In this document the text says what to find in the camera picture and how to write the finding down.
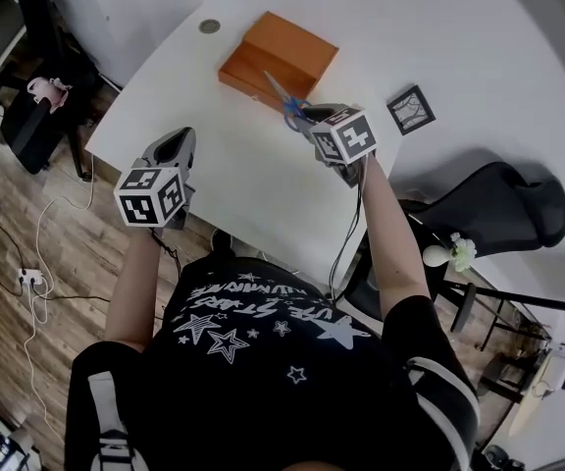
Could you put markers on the white table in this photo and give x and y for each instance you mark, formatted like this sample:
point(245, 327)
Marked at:
point(253, 179)

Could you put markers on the round pale wooden table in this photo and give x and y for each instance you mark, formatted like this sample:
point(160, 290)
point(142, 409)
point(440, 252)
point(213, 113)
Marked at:
point(528, 405)

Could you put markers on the orange wooden box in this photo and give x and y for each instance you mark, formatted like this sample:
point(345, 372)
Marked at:
point(287, 47)

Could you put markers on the black high-back office chair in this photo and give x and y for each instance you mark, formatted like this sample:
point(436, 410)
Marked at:
point(503, 209)

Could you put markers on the person's right forearm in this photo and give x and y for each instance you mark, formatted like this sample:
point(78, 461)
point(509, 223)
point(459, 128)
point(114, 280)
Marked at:
point(393, 248)

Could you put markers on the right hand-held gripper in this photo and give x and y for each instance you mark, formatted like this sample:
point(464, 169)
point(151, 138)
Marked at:
point(346, 138)

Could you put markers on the white headset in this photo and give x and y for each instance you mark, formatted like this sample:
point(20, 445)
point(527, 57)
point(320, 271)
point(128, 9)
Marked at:
point(42, 88)

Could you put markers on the white power strip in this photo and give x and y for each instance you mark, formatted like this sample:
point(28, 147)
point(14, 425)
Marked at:
point(31, 276)

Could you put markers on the black picture frame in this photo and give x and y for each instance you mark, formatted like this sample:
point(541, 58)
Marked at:
point(411, 110)

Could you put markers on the black swivel chair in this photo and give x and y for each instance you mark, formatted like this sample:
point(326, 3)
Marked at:
point(32, 140)

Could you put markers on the white flower bunch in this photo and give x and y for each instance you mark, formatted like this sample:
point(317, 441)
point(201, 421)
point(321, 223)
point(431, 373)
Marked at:
point(464, 253)

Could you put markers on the person's left forearm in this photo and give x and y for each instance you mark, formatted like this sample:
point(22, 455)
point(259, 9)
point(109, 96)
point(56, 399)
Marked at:
point(133, 287)

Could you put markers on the white vase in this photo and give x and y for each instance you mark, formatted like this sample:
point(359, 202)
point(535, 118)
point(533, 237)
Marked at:
point(434, 255)

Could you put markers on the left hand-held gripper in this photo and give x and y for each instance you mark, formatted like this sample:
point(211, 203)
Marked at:
point(150, 199)

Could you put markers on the black star-print t-shirt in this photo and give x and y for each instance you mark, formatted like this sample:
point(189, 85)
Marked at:
point(263, 395)

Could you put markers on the black headphones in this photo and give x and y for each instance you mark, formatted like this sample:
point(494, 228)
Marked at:
point(500, 459)

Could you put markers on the white and black device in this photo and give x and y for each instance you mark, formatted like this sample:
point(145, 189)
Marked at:
point(562, 368)

